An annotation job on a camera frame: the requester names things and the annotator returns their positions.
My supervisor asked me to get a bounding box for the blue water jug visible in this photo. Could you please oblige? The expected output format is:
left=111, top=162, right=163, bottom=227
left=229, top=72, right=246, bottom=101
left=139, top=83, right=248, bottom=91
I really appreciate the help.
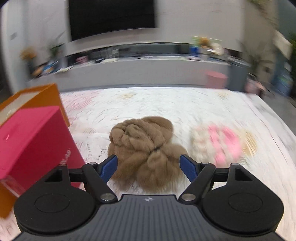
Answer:
left=275, top=69, right=293, bottom=97

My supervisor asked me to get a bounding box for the small pink heater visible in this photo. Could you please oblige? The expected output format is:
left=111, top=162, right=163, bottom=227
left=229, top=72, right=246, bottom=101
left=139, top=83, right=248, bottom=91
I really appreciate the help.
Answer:
left=245, top=73, right=266, bottom=96

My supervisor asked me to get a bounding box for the wall-mounted black television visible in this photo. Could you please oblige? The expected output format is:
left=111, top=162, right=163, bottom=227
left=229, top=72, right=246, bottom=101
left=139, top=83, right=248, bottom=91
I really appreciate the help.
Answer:
left=68, top=0, right=156, bottom=41

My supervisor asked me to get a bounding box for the teddy bear on console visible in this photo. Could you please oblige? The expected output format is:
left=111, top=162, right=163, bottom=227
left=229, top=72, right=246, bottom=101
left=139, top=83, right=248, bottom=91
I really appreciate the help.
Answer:
left=199, top=38, right=211, bottom=48

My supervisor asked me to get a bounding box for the pink round waste bin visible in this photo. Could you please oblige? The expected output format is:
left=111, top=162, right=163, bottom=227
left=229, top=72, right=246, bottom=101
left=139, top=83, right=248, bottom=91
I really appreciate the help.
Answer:
left=205, top=71, right=228, bottom=89

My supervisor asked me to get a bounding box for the white quilted mat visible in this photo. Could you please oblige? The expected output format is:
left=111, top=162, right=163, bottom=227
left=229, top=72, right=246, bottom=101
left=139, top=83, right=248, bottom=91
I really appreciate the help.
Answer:
left=0, top=87, right=296, bottom=241

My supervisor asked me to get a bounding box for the white marble TV console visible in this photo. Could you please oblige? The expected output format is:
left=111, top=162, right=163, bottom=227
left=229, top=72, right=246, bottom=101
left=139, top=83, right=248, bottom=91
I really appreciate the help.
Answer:
left=28, top=43, right=230, bottom=91

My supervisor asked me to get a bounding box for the grey lidded trash can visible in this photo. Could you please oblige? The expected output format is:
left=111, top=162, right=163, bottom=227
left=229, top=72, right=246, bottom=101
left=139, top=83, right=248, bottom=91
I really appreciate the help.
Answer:
left=227, top=57, right=250, bottom=92

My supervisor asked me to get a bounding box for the brown fluffy towel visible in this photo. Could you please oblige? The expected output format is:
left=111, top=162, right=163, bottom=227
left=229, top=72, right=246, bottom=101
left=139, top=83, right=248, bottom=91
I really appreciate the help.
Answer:
left=107, top=116, right=187, bottom=192

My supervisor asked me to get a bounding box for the red-lidded clear box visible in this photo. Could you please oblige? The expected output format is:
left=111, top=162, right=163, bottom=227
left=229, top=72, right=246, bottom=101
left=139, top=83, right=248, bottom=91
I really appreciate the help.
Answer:
left=1, top=106, right=84, bottom=196

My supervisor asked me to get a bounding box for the pink white fluffy cloth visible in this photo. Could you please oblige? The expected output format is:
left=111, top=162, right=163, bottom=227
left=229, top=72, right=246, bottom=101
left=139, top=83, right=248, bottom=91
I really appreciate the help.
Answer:
left=189, top=123, right=257, bottom=168

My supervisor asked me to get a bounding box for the green potted floor plant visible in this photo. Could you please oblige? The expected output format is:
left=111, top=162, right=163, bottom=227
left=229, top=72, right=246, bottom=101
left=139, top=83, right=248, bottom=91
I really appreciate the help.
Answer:
left=237, top=40, right=275, bottom=78

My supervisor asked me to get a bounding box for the orange cardboard storage box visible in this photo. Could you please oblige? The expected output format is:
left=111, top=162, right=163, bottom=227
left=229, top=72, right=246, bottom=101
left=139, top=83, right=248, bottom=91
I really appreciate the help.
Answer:
left=1, top=84, right=70, bottom=219

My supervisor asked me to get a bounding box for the white hanging tote bag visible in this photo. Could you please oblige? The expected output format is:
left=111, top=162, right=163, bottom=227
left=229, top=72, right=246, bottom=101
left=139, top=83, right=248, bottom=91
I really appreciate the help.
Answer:
left=273, top=30, right=292, bottom=60

